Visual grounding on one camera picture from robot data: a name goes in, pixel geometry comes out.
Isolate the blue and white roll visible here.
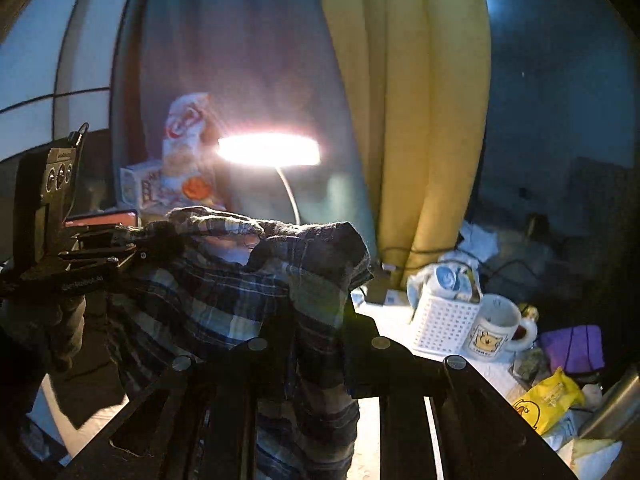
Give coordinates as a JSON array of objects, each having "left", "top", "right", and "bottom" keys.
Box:
[{"left": 432, "top": 264, "right": 463, "bottom": 293}]

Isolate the yellow tissue box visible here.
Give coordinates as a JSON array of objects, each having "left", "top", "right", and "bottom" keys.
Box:
[{"left": 570, "top": 437, "right": 626, "bottom": 480}]

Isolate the yellow curtain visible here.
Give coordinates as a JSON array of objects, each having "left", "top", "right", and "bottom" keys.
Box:
[{"left": 307, "top": 0, "right": 493, "bottom": 291}]

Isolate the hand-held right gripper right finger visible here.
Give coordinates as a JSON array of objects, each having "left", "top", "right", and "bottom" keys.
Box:
[{"left": 342, "top": 310, "right": 576, "bottom": 480}]

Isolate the plaid flannel shirt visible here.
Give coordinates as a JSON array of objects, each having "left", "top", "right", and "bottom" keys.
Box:
[{"left": 102, "top": 206, "right": 375, "bottom": 480}]

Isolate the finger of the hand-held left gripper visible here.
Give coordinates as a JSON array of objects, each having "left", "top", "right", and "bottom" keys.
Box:
[
  {"left": 57, "top": 244, "right": 171, "bottom": 268},
  {"left": 67, "top": 224, "right": 173, "bottom": 243}
]

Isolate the white textured table cloth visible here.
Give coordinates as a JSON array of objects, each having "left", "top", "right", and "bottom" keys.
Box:
[{"left": 30, "top": 287, "right": 526, "bottom": 480}]

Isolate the crumpled white paper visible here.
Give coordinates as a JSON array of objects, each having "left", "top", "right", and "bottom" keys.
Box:
[{"left": 457, "top": 220, "right": 500, "bottom": 263}]

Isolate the white perforated basket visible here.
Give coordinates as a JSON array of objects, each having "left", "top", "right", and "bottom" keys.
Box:
[{"left": 407, "top": 260, "right": 483, "bottom": 358}]

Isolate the printed snack bag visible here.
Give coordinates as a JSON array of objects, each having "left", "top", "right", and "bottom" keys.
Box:
[{"left": 161, "top": 92, "right": 226, "bottom": 208}]

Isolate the person's left hand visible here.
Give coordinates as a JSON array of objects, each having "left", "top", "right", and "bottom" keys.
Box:
[{"left": 0, "top": 295, "right": 87, "bottom": 376}]

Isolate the white desk lamp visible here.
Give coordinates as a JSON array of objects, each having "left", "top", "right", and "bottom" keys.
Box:
[{"left": 216, "top": 132, "right": 322, "bottom": 226}]

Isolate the small printed carton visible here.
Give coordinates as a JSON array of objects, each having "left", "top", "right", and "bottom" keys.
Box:
[{"left": 119, "top": 160, "right": 166, "bottom": 211}]

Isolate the tablet with red screen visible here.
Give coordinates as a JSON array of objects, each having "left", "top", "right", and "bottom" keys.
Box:
[{"left": 65, "top": 209, "right": 140, "bottom": 231}]

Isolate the white mug with bear print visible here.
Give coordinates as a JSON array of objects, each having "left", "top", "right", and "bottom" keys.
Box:
[{"left": 467, "top": 294, "right": 538, "bottom": 363}]

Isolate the yellow plastic bag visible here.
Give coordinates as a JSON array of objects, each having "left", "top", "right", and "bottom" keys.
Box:
[{"left": 510, "top": 367, "right": 586, "bottom": 436}]

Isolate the purple pouch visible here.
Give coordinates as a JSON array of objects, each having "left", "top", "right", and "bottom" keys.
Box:
[{"left": 540, "top": 325, "right": 606, "bottom": 376}]

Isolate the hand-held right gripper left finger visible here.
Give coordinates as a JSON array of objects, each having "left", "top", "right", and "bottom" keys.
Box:
[{"left": 57, "top": 327, "right": 296, "bottom": 480}]

